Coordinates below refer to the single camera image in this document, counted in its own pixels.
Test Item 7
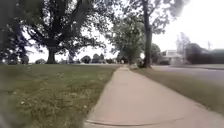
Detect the distant row of trees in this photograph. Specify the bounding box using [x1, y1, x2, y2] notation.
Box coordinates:
[34, 53, 118, 65]

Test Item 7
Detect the medium green tree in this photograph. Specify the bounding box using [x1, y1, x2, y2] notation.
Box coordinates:
[109, 16, 146, 65]

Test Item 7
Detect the pale concrete sidewalk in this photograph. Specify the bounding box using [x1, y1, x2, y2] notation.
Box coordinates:
[82, 64, 224, 128]

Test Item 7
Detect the tall tree beside sidewalk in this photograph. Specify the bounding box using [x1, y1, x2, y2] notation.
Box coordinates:
[128, 0, 188, 69]

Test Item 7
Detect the white building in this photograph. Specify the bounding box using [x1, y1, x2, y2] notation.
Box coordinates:
[161, 49, 184, 65]

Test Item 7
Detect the large broad tree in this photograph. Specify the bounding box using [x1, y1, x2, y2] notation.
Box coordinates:
[19, 0, 114, 65]

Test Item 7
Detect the wide grass lawn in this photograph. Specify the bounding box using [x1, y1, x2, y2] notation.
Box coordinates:
[0, 63, 122, 128]

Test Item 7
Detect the narrow grass verge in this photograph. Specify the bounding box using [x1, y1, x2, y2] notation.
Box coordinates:
[131, 67, 224, 116]

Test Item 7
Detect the grey asphalt road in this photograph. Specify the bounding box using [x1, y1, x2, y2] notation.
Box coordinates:
[151, 64, 224, 86]

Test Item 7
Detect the dark hedge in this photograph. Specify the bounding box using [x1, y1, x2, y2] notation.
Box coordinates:
[184, 43, 224, 65]

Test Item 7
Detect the dark leafy tree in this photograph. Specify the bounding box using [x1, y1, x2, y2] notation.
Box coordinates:
[0, 0, 31, 65]

